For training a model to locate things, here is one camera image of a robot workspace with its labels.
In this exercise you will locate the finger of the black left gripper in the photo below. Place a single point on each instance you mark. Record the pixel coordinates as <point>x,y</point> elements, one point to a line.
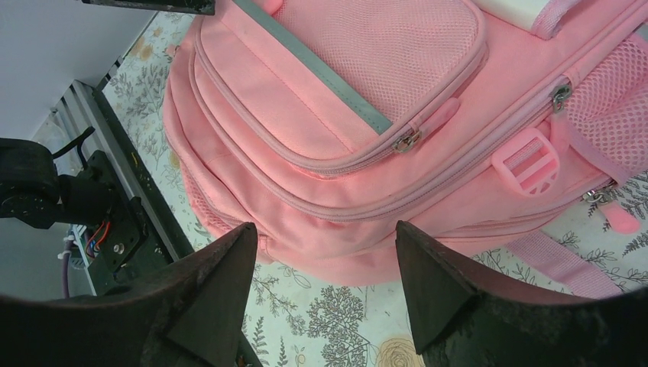
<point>193,7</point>

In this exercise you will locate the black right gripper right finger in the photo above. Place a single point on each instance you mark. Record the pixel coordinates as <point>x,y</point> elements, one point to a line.
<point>463,313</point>

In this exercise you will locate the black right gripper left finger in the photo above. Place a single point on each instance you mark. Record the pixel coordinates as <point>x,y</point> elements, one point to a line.
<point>189,313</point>

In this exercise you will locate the pink student backpack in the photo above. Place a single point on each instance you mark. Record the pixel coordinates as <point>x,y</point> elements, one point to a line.
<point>326,123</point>

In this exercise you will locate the floral patterned table mat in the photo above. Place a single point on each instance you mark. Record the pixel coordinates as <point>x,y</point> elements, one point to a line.
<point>294,319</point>

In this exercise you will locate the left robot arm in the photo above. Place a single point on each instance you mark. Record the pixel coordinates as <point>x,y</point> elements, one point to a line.
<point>33,191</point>

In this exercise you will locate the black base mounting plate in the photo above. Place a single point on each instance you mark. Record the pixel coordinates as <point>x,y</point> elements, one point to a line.
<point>134,240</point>

